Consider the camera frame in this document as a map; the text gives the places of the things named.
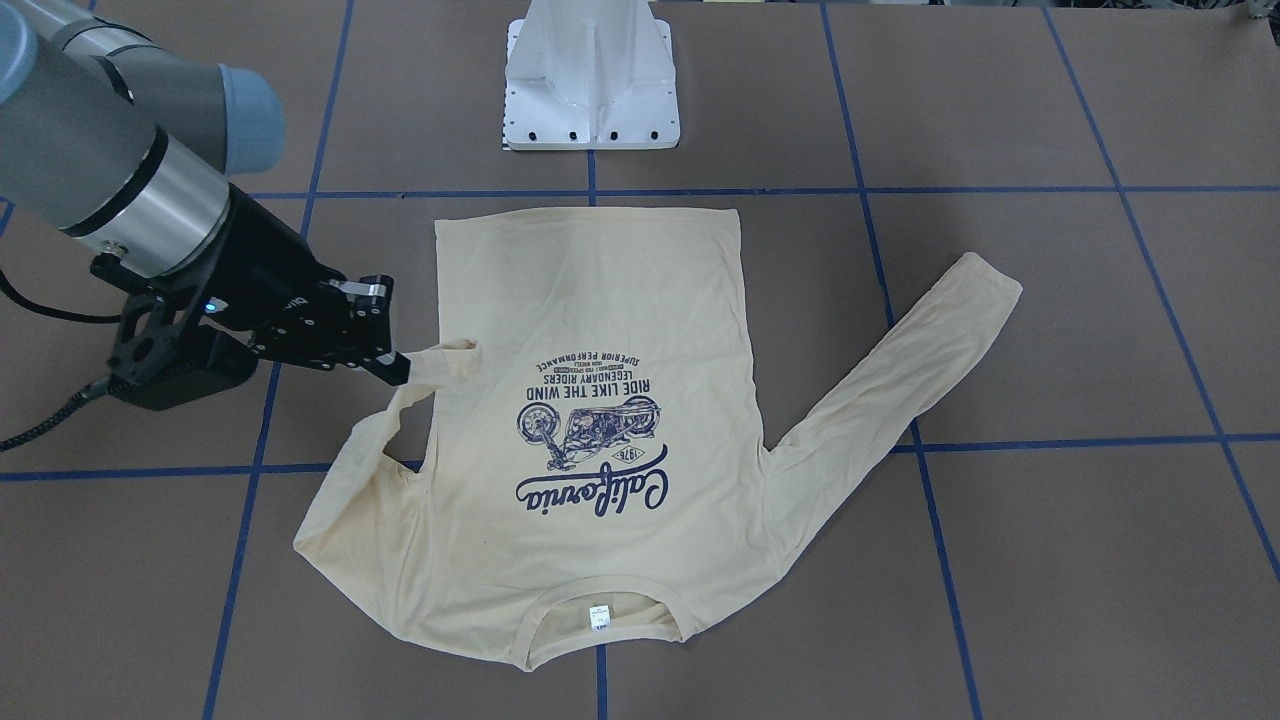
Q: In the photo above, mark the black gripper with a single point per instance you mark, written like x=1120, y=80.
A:
x=262, y=262

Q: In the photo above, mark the cream long-sleeve printed shirt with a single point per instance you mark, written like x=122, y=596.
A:
x=581, y=459

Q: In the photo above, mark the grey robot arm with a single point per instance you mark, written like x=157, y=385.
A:
x=128, y=150

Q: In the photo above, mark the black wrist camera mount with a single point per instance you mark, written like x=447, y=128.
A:
x=164, y=355

